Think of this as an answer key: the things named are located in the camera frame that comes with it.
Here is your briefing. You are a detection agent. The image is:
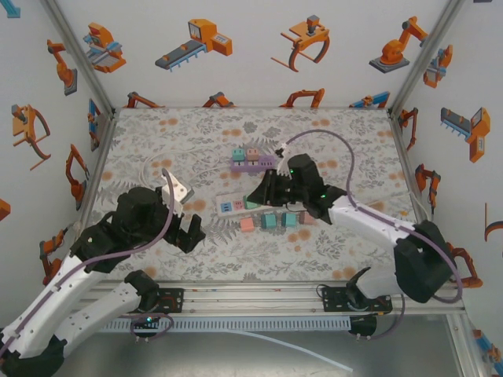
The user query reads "white power strip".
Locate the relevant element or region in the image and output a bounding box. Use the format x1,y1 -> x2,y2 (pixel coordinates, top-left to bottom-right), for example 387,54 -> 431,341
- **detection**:
215,191 -> 263,219

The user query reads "purple power strip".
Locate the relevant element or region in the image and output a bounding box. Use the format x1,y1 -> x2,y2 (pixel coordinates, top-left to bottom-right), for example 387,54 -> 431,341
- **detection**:
229,154 -> 277,174

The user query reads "floral table mat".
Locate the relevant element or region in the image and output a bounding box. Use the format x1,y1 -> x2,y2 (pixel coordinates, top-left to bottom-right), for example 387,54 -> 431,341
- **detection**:
80,106 -> 441,283

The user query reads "white plastic tube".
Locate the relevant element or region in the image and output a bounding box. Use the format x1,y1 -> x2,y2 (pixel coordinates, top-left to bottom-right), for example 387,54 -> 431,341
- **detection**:
229,328 -> 354,374

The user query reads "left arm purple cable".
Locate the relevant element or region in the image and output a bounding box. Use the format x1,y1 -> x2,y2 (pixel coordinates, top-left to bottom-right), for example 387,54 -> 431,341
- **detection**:
0,168 -> 176,354

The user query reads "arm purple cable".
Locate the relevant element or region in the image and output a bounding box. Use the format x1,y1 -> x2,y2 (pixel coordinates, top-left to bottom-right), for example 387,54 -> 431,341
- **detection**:
280,129 -> 465,342
0,168 -> 176,354

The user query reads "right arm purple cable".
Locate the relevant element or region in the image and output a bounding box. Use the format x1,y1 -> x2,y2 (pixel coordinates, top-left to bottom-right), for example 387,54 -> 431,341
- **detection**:
280,129 -> 465,342

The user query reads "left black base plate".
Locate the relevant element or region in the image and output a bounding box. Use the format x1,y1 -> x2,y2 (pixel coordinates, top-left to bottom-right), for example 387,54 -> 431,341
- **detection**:
129,287 -> 186,315

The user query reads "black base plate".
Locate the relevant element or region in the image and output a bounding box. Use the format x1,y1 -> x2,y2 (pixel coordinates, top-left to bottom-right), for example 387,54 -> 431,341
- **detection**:
129,287 -> 186,315
321,285 -> 393,316

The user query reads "left aluminium side rail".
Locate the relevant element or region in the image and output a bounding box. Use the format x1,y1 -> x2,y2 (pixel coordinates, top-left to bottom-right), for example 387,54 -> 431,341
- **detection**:
79,111 -> 118,231

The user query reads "aluminium side rail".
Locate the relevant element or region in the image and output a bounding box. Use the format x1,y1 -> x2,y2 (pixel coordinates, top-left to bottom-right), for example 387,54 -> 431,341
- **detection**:
387,109 -> 447,284
79,111 -> 118,231

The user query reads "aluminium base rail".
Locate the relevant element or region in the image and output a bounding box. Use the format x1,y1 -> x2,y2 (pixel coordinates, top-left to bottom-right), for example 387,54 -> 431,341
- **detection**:
37,281 -> 468,320

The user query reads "white slotted cable duct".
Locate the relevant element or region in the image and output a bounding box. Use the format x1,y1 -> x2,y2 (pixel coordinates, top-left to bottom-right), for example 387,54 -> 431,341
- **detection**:
94,316 -> 351,333

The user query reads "right aluminium side rail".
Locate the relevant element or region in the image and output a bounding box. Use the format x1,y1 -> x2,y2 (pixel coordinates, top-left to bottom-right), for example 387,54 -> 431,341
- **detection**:
387,109 -> 447,284

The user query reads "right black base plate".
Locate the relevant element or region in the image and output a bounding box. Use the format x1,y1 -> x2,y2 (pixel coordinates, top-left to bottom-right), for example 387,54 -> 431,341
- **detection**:
321,285 -> 393,316

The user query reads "left aluminium frame post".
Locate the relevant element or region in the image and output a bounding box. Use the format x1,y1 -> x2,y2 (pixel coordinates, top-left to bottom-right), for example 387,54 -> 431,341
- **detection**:
40,0 -> 118,115

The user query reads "aluminium frame post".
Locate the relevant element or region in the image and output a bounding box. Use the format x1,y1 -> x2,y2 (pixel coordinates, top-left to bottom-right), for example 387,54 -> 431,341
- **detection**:
387,0 -> 469,115
40,0 -> 118,115

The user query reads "right aluminium frame post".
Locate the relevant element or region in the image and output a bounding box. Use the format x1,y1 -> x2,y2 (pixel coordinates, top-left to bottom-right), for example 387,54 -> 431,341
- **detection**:
387,0 -> 469,115

